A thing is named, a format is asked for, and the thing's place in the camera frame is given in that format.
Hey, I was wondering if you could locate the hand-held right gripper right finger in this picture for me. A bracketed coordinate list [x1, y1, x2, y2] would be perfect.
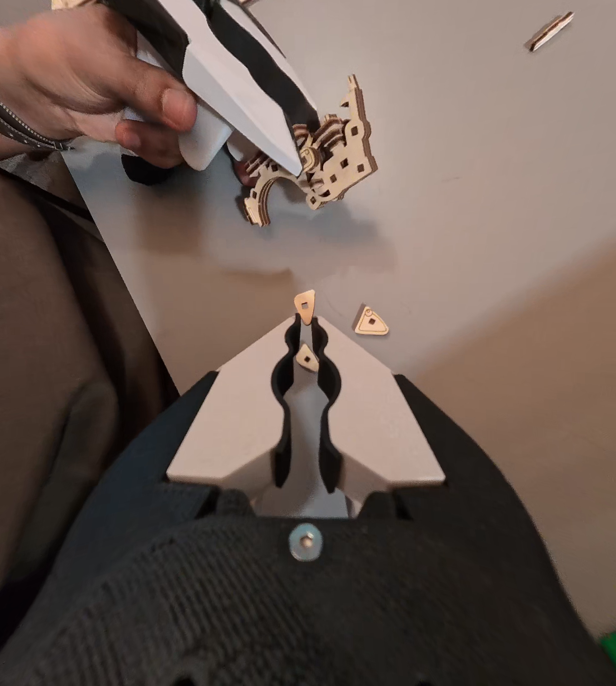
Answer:
[310, 316, 446, 499]

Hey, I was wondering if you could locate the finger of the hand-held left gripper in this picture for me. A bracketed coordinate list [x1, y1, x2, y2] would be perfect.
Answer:
[160, 0, 309, 178]
[208, 0, 321, 136]

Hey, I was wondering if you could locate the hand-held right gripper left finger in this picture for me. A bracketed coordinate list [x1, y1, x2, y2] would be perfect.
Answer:
[166, 315, 302, 499]

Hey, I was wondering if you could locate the wooden puzzle model assembly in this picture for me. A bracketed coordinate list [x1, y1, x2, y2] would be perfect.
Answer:
[242, 74, 379, 228]

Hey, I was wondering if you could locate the grey desk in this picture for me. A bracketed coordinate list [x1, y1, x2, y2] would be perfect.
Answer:
[0, 0, 616, 638]

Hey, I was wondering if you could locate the person's left hand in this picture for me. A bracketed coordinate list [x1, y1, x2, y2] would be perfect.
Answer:
[0, 4, 198, 168]

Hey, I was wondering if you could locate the engraved triangular wooden piece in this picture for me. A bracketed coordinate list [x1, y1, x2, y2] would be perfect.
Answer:
[352, 303, 390, 337]

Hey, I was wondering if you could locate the grey woven watch band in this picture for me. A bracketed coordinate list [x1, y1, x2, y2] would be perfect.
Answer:
[0, 24, 75, 152]

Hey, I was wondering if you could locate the person's brown clothing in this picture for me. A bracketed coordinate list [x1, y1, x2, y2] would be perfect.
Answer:
[0, 153, 180, 644]

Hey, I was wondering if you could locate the small wooden stick piece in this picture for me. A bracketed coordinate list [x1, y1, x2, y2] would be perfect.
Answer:
[527, 11, 576, 53]

